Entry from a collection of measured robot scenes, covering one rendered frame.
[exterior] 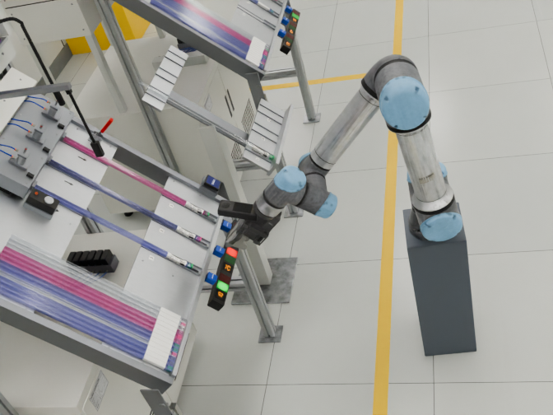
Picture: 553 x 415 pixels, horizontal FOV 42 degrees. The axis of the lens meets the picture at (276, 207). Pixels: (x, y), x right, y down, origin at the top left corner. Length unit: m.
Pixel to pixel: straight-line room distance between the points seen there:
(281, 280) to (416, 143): 1.29
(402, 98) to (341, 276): 1.34
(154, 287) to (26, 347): 0.51
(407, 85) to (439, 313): 0.97
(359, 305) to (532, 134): 1.24
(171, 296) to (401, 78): 0.85
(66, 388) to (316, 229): 1.46
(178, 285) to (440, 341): 1.00
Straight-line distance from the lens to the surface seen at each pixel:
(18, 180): 1.97
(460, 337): 2.57
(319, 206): 1.95
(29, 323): 1.82
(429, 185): 1.95
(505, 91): 3.83
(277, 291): 2.95
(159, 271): 2.03
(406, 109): 1.76
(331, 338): 2.75
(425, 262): 2.28
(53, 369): 2.21
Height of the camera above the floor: 2.12
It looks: 39 degrees down
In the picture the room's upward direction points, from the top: 18 degrees counter-clockwise
